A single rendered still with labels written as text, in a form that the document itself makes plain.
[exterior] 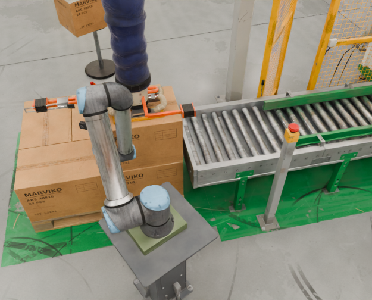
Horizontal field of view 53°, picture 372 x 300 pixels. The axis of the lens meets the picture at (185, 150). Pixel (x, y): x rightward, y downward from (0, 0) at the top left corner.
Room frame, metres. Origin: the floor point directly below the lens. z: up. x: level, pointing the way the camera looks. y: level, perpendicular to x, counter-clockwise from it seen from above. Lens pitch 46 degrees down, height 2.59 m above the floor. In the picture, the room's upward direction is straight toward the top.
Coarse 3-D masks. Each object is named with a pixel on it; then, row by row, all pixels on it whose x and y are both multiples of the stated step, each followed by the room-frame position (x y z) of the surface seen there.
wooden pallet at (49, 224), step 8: (64, 216) 1.66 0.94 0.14; (72, 216) 1.67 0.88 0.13; (80, 216) 1.75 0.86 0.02; (88, 216) 1.75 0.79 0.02; (96, 216) 1.75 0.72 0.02; (32, 224) 1.61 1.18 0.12; (40, 224) 1.62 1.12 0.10; (48, 224) 1.63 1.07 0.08; (56, 224) 1.67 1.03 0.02; (64, 224) 1.67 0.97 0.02; (72, 224) 1.67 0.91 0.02
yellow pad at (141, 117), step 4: (148, 108) 1.94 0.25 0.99; (152, 108) 1.97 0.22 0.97; (148, 112) 1.92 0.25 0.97; (152, 112) 1.92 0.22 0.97; (156, 112) 1.92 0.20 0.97; (112, 116) 1.90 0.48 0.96; (132, 116) 1.89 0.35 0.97; (136, 116) 1.89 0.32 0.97; (140, 116) 1.89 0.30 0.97; (144, 116) 1.89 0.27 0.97; (164, 116) 1.91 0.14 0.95; (132, 120) 1.86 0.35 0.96; (136, 120) 1.86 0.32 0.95; (140, 120) 1.87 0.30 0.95
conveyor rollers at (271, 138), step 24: (360, 96) 2.66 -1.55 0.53; (192, 120) 2.33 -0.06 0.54; (216, 120) 2.33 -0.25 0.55; (240, 120) 2.32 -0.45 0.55; (312, 120) 2.37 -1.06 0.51; (336, 120) 2.34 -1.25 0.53; (360, 120) 2.33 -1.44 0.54; (192, 144) 2.05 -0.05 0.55; (216, 144) 2.05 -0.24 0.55; (240, 144) 2.05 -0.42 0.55; (264, 144) 2.05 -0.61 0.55; (312, 144) 2.05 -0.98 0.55
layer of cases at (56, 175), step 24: (72, 96) 2.65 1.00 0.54; (24, 120) 2.33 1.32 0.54; (48, 120) 2.33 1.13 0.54; (72, 120) 2.33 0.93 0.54; (24, 144) 2.05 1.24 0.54; (48, 144) 2.05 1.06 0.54; (72, 144) 2.05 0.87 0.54; (24, 168) 1.80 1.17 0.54; (48, 168) 1.80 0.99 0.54; (72, 168) 1.80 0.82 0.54; (96, 168) 1.80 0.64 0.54; (144, 168) 1.81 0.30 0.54; (168, 168) 1.84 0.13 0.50; (24, 192) 1.62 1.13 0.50; (48, 192) 1.65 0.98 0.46; (72, 192) 1.69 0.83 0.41; (96, 192) 1.72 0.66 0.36; (48, 216) 1.64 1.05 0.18
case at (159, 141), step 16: (112, 128) 1.80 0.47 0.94; (144, 128) 1.82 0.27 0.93; (160, 128) 1.84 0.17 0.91; (176, 128) 1.86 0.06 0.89; (144, 144) 1.81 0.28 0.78; (160, 144) 1.84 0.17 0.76; (176, 144) 1.86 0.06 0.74; (144, 160) 1.81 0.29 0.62; (160, 160) 1.84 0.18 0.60; (176, 160) 1.86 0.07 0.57
